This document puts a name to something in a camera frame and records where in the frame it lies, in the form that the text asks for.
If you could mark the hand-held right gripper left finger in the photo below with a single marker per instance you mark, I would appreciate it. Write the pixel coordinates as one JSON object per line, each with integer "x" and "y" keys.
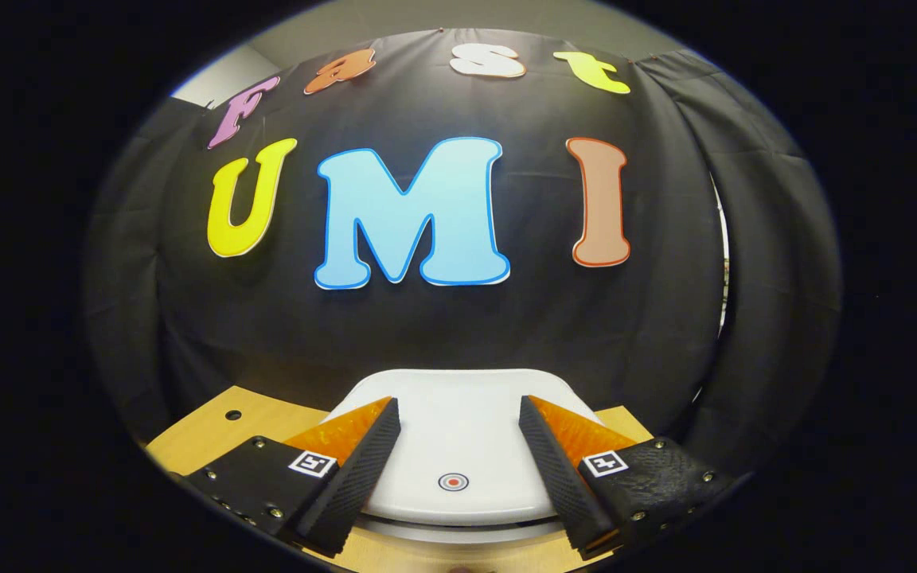
{"x": 347, "y": 485}

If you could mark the wooden desktop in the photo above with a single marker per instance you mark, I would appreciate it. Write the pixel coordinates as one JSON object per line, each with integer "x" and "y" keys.
{"x": 212, "y": 434}

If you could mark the white desktop garbage bin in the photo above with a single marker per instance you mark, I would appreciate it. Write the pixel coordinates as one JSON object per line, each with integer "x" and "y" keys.
{"x": 458, "y": 430}

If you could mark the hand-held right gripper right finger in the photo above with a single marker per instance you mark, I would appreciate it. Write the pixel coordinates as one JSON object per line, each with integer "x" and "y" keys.
{"x": 562, "y": 477}

